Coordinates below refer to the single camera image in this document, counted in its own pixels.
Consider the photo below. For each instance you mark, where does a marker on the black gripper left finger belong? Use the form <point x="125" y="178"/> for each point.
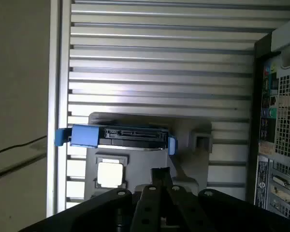
<point x="145" y="207"/>

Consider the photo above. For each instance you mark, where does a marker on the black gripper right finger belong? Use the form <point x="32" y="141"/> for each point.
<point x="183" y="210"/>

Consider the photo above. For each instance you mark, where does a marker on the hard disk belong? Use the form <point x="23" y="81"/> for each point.
<point x="84" y="135"/>

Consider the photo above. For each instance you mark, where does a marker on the grey parts rack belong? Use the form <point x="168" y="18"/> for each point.
<point x="140" y="164"/>

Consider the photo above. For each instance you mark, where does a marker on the silver CPU chip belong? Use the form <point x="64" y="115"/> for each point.
<point x="110" y="174"/>

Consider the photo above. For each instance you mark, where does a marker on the black open PC case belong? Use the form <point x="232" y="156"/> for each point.
<point x="287" y="120"/>

